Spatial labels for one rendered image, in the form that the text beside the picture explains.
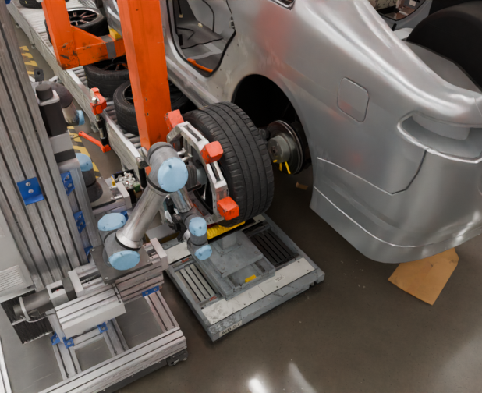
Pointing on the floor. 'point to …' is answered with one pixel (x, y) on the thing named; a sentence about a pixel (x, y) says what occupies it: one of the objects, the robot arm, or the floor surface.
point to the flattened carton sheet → (426, 275)
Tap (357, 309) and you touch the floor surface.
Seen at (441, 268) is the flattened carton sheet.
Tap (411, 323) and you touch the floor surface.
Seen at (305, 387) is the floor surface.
